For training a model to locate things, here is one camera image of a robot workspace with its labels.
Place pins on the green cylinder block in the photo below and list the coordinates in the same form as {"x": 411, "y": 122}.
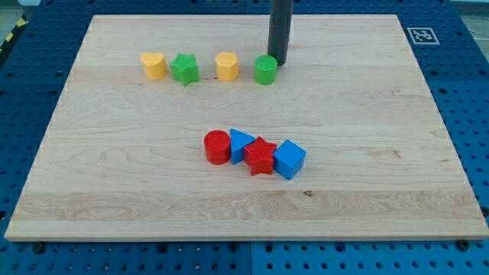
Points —
{"x": 265, "y": 70}

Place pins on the blue triangle block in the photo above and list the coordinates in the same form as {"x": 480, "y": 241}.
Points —
{"x": 239, "y": 140}

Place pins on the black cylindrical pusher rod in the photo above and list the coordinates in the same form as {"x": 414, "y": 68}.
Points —
{"x": 281, "y": 12}

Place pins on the white fiducial marker tag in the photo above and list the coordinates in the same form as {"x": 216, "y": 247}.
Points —
{"x": 423, "y": 36}

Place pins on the red cylinder block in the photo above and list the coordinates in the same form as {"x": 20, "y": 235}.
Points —
{"x": 217, "y": 145}

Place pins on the blue cube block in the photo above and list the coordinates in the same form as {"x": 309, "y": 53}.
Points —
{"x": 288, "y": 159}

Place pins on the black bolt front left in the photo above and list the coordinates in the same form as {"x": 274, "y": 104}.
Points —
{"x": 38, "y": 247}

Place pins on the light wooden board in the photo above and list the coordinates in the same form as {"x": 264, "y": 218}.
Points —
{"x": 123, "y": 158}

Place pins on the black bolt front right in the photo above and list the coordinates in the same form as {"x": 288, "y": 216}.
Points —
{"x": 463, "y": 245}

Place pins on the green star block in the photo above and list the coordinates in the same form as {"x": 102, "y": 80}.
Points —
{"x": 185, "y": 69}

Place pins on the black bolt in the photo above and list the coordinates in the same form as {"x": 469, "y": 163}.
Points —
{"x": 38, "y": 247}
{"x": 463, "y": 245}

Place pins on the yellow hexagon block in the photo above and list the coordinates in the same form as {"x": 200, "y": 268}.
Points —
{"x": 227, "y": 66}

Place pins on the red star block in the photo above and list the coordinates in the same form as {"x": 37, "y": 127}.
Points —
{"x": 259, "y": 156}

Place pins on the yellow heart block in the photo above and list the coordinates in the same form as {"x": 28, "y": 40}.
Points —
{"x": 154, "y": 65}

